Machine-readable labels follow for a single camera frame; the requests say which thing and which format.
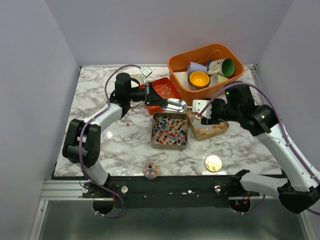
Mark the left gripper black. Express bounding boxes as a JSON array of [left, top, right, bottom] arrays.
[[126, 82, 169, 107]]

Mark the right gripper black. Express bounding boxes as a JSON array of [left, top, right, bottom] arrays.
[[199, 97, 240, 125]]

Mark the orange square candy tray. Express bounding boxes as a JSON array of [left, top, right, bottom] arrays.
[[144, 77, 180, 115]]

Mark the metal scoop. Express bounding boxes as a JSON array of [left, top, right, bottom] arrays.
[[162, 98, 192, 113]]

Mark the gold tin with popsicle candies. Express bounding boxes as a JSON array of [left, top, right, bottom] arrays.
[[186, 109, 229, 141]]

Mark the brown tray with lollipops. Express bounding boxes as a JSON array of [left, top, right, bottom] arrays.
[[150, 112, 188, 151]]

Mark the clear glass jar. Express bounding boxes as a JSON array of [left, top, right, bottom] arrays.
[[142, 160, 160, 180]]

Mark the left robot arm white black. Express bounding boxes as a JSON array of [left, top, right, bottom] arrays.
[[62, 72, 168, 198]]

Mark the white ceramic bowl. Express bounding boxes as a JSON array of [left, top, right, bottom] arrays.
[[130, 74, 144, 88]]

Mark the cream cup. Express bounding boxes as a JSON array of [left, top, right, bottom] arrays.
[[209, 74, 229, 87]]

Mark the yellow inside bowl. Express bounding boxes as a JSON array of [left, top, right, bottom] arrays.
[[187, 71, 211, 90]]

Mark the large orange plastic bin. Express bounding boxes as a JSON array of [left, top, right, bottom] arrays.
[[167, 43, 244, 105]]

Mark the floral mug green inside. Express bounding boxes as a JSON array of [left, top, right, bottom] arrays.
[[207, 58, 236, 78]]

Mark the lavender cup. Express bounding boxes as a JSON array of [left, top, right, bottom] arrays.
[[187, 61, 208, 75]]

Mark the gold round jar lid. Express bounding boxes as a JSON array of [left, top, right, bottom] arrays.
[[204, 155, 223, 173]]

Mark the blue cup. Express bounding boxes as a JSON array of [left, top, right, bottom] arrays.
[[205, 60, 215, 69]]

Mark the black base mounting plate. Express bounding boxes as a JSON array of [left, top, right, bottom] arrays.
[[82, 175, 259, 209]]

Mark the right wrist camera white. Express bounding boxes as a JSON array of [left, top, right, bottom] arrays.
[[191, 99, 212, 119]]

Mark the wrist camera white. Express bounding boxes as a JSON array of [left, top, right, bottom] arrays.
[[140, 67, 153, 78], [191, 99, 212, 119]]

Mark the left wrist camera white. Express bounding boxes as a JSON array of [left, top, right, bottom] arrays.
[[140, 67, 153, 78]]

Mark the aluminium rail frame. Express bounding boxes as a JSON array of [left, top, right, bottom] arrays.
[[29, 65, 311, 240]]

